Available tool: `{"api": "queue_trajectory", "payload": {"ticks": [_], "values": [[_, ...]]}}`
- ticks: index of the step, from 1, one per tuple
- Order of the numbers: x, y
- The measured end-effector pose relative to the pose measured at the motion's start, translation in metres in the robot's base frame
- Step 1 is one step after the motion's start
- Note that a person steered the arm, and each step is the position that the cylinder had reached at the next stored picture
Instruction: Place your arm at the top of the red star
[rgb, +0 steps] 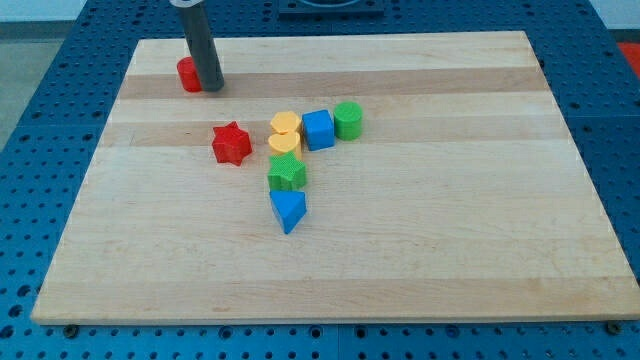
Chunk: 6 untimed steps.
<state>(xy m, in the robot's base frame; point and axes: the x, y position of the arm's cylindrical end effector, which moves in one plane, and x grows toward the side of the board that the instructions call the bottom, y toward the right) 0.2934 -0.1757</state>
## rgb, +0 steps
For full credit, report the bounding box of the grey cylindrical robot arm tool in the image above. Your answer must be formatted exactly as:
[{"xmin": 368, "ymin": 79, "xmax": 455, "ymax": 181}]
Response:
[{"xmin": 170, "ymin": 0, "xmax": 225, "ymax": 92}]

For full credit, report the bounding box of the green star block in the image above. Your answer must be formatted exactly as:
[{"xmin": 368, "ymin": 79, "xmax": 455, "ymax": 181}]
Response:
[{"xmin": 267, "ymin": 151, "xmax": 307, "ymax": 191}]

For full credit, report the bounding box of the red star block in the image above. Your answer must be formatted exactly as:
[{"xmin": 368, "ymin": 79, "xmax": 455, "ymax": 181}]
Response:
[{"xmin": 211, "ymin": 121, "xmax": 252, "ymax": 166}]

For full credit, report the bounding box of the blue triangle block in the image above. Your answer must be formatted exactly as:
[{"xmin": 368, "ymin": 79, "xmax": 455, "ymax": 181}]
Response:
[{"xmin": 269, "ymin": 190, "xmax": 307, "ymax": 234}]

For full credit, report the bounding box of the yellow heart block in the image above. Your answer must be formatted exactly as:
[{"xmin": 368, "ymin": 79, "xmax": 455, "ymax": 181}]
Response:
[{"xmin": 268, "ymin": 131, "xmax": 302, "ymax": 160}]

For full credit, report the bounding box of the blue cube block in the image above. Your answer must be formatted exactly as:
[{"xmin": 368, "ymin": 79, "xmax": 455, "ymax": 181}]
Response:
[{"xmin": 302, "ymin": 109, "xmax": 335, "ymax": 151}]

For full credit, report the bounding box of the yellow hexagon block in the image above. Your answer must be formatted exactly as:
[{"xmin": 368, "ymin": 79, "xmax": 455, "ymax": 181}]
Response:
[{"xmin": 270, "ymin": 111, "xmax": 302, "ymax": 134}]

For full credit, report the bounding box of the green cylinder block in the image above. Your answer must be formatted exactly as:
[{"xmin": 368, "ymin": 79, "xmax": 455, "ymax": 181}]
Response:
[{"xmin": 334, "ymin": 101, "xmax": 363, "ymax": 141}]

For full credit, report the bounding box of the light wooden board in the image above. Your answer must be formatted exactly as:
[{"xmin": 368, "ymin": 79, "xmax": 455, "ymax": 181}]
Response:
[{"xmin": 31, "ymin": 31, "xmax": 639, "ymax": 325}]

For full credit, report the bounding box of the red cylinder block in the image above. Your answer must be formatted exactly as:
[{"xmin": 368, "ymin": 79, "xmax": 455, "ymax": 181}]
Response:
[{"xmin": 176, "ymin": 56, "xmax": 202, "ymax": 92}]

